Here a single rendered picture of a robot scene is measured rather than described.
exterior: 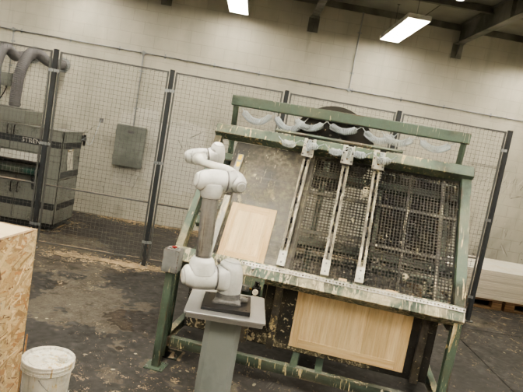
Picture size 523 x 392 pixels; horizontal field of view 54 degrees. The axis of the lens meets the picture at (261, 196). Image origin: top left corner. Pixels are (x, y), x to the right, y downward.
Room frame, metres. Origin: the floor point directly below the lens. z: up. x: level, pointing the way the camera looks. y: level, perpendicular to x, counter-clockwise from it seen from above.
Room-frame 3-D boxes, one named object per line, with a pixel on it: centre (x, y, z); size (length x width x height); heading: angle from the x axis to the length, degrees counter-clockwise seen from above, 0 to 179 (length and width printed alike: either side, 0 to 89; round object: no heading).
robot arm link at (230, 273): (3.19, 0.12, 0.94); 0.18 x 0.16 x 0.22; 111
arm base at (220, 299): (3.19, 0.08, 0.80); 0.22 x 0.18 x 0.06; 88
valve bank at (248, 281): (3.69, 0.12, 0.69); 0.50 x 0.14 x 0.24; 81
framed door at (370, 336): (3.85, -0.87, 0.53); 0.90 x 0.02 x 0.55; 81
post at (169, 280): (3.69, 0.57, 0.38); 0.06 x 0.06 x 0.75; 81
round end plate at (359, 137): (4.79, -0.56, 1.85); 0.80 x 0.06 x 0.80; 81
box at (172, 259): (3.69, 0.57, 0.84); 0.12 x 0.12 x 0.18; 81
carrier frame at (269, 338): (4.36, -0.59, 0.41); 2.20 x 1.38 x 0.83; 81
